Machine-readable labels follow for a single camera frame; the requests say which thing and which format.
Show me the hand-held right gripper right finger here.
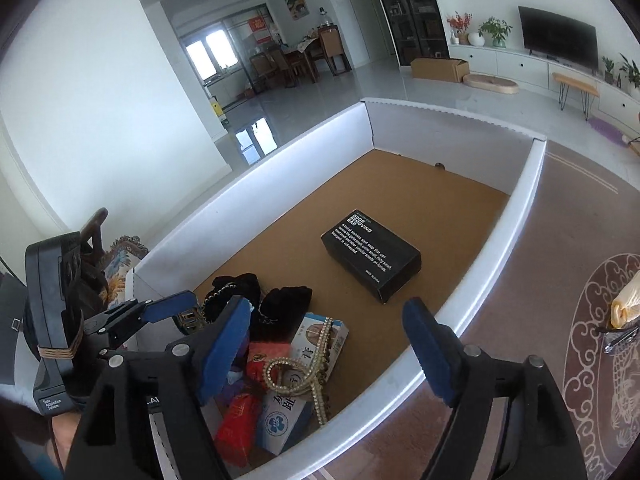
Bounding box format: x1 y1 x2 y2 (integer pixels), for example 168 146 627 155
402 297 588 480

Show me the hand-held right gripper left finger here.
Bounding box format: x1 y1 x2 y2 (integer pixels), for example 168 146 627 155
65 296 252 480

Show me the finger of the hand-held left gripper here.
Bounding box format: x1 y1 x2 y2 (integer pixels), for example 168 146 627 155
82 290 197 348

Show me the gold square hair clip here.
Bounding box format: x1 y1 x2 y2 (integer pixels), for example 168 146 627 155
175 310 206 333

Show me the small red snack packet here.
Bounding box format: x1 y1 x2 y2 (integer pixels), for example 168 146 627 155
247 342 291 386

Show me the large black velvet bow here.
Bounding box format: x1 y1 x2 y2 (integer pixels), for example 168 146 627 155
200 272 262 326

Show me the small black velvet bow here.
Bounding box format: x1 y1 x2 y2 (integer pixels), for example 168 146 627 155
248 285 313 343

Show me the long red snack packet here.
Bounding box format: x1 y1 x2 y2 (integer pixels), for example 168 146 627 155
216 392 263 466

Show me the white and blue medicine box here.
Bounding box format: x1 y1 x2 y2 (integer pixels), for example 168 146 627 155
257 312 350 456

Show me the black rectangular box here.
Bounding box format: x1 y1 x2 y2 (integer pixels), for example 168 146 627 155
321 208 422 306

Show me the large white cardboard box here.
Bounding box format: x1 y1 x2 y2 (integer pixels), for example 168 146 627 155
125 97 548 480

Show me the person's left forearm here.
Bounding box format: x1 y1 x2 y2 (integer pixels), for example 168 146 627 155
47 407 83 480

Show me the floral chair cushion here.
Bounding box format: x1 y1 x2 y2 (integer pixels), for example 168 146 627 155
102 237 151 306

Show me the dark carved wooden chair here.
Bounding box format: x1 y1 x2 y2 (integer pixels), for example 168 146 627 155
80 207 151 311

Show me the cream knitted cloth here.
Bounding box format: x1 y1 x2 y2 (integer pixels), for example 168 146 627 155
610 270 640 328

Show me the beige oval cat scratcher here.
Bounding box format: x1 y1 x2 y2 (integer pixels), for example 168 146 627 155
464 73 521 94

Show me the brown cardboard box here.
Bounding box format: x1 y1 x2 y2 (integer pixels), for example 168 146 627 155
411 56 470 83

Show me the purple floor mat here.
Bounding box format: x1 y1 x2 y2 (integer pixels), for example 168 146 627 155
590 116 632 147

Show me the wooden dining table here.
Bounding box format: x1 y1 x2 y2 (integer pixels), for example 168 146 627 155
282 35 326 83

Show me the red door poster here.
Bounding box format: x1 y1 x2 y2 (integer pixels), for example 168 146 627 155
248 16 273 43

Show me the white television cabinet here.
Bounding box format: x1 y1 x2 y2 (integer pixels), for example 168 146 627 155
447 42 640 126

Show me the wooden dining chair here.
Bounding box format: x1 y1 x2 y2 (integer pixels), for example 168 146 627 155
317 27 352 76

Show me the wooden bench with metal legs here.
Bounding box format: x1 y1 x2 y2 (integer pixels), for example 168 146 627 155
552 72 600 121

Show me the red flower plant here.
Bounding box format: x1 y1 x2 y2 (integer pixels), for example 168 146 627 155
446 11 473 45

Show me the dark display cabinet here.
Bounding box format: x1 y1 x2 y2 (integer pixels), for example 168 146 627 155
365 0 451 67

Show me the black television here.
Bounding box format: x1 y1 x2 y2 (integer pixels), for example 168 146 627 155
517 6 599 70

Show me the large leafy potted plant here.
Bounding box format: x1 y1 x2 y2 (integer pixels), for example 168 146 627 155
619 52 640 93

